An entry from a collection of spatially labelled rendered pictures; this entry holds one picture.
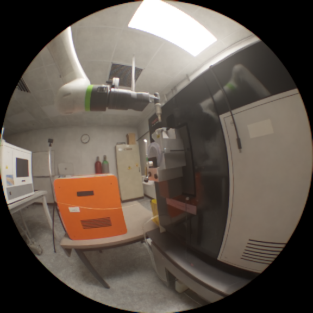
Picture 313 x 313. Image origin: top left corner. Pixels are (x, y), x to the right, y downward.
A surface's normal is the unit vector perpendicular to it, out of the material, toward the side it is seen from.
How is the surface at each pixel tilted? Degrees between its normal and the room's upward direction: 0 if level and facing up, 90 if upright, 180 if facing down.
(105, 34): 180
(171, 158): 90
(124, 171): 90
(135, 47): 180
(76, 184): 90
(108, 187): 90
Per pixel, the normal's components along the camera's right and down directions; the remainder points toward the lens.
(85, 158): 0.49, -0.12
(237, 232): -0.87, 0.05
